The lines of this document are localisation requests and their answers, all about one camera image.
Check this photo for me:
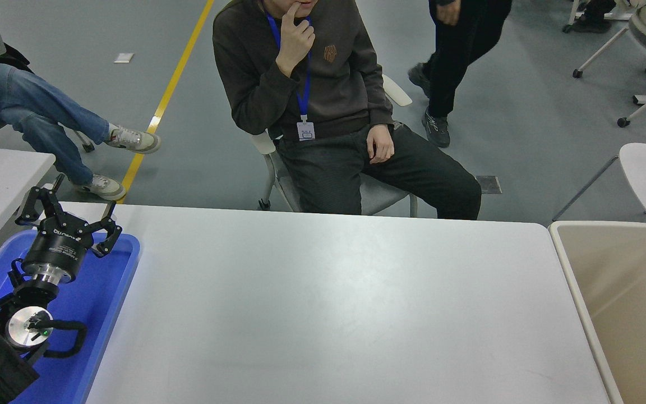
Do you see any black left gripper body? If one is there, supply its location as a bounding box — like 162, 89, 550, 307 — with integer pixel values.
22, 219, 95, 277

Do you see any blue lanyard with badge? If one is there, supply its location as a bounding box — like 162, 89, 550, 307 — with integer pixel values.
266, 11, 316, 141

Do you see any person's right hand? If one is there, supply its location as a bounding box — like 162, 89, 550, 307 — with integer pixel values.
275, 0, 316, 78

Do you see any person's left hand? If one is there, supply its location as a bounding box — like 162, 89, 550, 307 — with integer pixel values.
366, 125, 396, 165

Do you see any person's hand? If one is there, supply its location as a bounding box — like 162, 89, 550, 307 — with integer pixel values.
437, 0, 462, 26

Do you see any large pale bin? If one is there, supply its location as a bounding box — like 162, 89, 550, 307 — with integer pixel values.
548, 221, 646, 404

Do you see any blue plastic tray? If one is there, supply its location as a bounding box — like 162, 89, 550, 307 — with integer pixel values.
0, 229, 141, 404

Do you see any person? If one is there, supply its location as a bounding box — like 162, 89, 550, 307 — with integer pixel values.
408, 0, 513, 149
0, 0, 162, 201
213, 0, 482, 221

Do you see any white and grey office chair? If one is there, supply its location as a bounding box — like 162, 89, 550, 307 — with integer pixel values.
251, 75, 418, 218

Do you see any white-legged office chair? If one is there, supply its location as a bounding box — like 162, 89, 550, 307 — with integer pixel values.
562, 0, 632, 33

